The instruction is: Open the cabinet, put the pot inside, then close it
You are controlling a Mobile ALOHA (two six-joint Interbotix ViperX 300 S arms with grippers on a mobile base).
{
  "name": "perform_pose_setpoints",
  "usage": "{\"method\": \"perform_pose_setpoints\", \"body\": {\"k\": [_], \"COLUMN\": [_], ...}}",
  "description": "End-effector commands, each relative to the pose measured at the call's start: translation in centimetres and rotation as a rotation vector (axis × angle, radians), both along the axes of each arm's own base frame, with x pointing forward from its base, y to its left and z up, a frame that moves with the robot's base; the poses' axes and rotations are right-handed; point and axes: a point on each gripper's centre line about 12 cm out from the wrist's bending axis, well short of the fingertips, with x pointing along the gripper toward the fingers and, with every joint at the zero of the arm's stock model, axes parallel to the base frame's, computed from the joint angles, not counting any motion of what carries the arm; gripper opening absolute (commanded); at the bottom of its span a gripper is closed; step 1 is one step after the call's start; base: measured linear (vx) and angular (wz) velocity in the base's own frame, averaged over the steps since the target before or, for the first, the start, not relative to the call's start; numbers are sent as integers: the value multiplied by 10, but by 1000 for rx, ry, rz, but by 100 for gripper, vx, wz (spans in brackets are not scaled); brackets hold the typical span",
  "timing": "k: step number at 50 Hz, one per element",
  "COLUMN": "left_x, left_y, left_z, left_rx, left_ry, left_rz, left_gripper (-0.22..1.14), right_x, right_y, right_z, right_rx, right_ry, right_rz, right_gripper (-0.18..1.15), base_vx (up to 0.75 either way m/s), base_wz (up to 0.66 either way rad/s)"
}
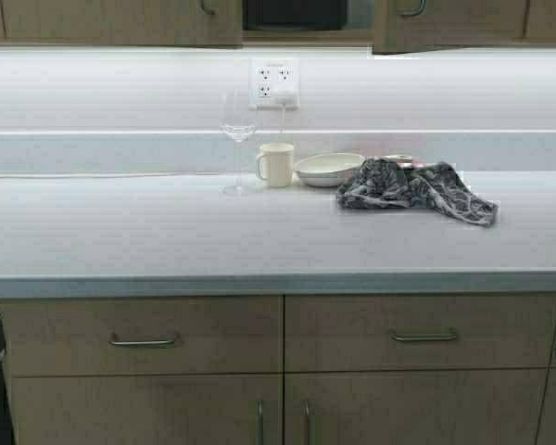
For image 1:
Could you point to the door metal handle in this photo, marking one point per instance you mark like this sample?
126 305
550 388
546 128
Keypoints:
407 9
207 9

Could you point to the black cooking pot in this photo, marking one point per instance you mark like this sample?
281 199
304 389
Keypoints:
305 15

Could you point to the cream ceramic mug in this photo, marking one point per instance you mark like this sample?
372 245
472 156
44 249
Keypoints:
274 164

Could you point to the white ceramic bowl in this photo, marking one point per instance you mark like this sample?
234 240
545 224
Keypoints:
328 170

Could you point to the grey patterned dish towel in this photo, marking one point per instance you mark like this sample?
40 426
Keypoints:
381 184

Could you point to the clear wine glass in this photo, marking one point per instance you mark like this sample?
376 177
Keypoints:
239 122

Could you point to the white power adapter plug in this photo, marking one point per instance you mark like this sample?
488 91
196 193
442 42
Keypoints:
286 96

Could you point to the small white dish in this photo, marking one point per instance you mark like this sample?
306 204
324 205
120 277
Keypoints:
405 161

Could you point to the right wooden drawer front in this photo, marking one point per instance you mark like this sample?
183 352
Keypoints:
350 333

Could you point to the wooden drawer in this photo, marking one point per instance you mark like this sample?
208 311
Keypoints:
350 333
219 335

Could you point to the left wooden drawer front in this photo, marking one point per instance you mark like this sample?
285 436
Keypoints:
219 335

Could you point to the white wall outlet plate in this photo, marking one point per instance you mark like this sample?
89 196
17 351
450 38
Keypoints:
267 73

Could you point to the lower left door handle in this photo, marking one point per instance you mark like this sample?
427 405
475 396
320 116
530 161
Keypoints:
260 435

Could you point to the lower right door handle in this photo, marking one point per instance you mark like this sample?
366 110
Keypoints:
306 423

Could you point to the right drawer metal handle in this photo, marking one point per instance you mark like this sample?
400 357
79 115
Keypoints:
446 335

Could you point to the drawer metal handle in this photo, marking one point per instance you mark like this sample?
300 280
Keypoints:
446 335
157 343

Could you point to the left drawer metal handle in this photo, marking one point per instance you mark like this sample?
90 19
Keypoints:
157 343

